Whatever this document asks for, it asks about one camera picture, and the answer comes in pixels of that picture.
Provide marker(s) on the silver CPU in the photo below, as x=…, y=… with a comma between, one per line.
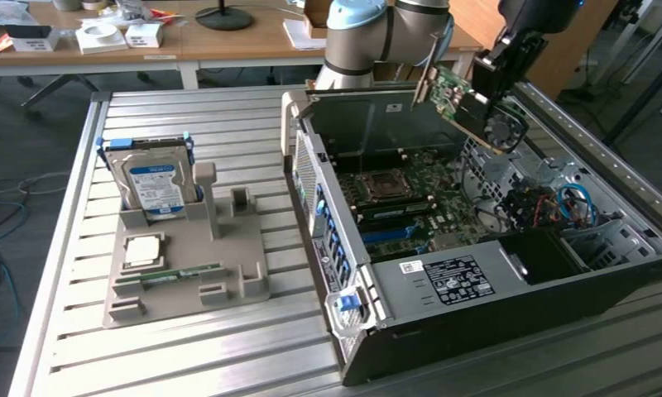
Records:
x=142, y=252

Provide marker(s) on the brown cardboard box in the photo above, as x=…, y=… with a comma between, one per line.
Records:
x=315, y=12

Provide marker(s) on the black and white box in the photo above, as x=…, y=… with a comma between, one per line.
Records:
x=33, y=39

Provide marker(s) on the hard disk in blue carrier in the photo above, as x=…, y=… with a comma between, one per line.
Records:
x=150, y=186

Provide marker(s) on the grey cup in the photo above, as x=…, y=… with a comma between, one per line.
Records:
x=66, y=4

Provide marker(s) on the wooden desk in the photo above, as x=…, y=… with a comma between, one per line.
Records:
x=225, y=47

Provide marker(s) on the grey power supply unit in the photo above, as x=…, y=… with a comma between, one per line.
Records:
x=396, y=297

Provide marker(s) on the beige parts rack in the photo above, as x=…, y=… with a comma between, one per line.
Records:
x=198, y=256

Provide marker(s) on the small white labelled box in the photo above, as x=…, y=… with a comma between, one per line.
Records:
x=142, y=36

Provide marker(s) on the green RAM stick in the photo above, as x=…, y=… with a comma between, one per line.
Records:
x=168, y=275

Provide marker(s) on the white paper booklet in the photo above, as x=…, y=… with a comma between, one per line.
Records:
x=303, y=37

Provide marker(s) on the beige tape roll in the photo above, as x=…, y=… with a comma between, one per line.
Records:
x=94, y=4

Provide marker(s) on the wooden cabinet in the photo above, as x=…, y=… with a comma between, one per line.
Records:
x=579, y=62

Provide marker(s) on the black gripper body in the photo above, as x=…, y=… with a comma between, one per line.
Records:
x=540, y=14

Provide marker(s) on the black round stand base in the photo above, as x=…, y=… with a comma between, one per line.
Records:
x=222, y=20

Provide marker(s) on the green graphics card with fan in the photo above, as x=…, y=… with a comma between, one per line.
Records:
x=452, y=91

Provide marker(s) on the green motherboard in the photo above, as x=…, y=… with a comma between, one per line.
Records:
x=447, y=194

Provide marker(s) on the grey disk bay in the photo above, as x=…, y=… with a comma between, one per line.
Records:
x=612, y=244

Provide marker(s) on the CPU socket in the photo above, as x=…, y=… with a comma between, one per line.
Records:
x=385, y=186

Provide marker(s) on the white box with round hole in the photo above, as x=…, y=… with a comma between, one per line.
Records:
x=101, y=39

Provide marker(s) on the blue case latch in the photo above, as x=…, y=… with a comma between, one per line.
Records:
x=345, y=301

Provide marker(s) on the black grey PC case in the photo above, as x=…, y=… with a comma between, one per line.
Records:
x=474, y=326

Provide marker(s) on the black RAM stick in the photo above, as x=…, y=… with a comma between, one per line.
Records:
x=396, y=209

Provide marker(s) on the blue expansion slot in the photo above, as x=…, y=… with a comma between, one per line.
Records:
x=388, y=235

